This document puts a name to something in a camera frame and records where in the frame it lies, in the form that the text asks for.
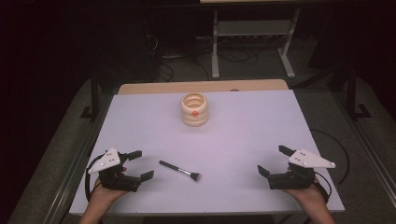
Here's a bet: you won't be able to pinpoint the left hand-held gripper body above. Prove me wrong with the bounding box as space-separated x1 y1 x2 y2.
88 147 142 192

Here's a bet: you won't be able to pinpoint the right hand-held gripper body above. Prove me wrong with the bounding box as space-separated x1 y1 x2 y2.
268 147 336 190

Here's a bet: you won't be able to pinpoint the black makeup brush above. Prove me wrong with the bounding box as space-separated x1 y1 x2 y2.
159 160 202 183

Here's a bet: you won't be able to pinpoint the cream ribbed brush holder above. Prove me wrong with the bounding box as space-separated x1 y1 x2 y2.
179 92 209 128

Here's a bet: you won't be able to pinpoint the person's left hand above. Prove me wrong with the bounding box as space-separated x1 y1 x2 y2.
90 167 129 203

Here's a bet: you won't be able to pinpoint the person's right hand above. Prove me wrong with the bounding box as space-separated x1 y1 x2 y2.
284 177 327 203

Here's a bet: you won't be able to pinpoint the black metal stand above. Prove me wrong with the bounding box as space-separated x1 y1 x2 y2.
346 65 374 121
79 70 105 121

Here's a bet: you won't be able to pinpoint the wooden table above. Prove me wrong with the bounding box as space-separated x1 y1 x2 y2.
118 78 290 95

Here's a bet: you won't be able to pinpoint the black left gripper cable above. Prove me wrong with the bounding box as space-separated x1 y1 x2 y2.
84 154 105 203

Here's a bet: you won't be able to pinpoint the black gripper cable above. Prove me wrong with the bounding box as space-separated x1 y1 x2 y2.
310 128 350 188
84 154 105 203

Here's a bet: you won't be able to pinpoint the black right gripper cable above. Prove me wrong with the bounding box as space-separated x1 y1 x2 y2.
310 128 350 188

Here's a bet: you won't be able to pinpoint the black floor cables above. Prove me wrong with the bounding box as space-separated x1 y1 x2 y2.
144 34 261 82

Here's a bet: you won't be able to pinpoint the white metal desk frame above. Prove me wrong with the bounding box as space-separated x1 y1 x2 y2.
210 8 302 80

